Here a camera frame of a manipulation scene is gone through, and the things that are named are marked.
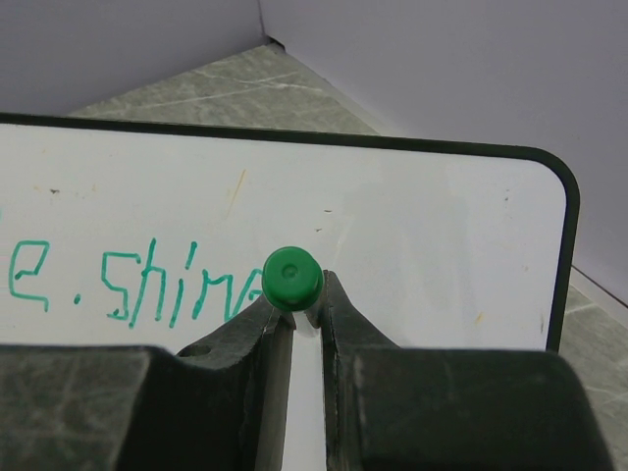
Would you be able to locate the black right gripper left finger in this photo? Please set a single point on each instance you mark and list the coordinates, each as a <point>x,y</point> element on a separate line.
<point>221,403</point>

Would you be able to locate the white marker pen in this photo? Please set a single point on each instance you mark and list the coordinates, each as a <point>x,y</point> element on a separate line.
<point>292,281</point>

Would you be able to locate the white whiteboard with black frame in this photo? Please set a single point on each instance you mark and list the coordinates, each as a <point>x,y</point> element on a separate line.
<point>116,237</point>

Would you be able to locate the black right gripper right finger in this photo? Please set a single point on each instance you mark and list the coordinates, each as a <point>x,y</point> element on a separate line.
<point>389,407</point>

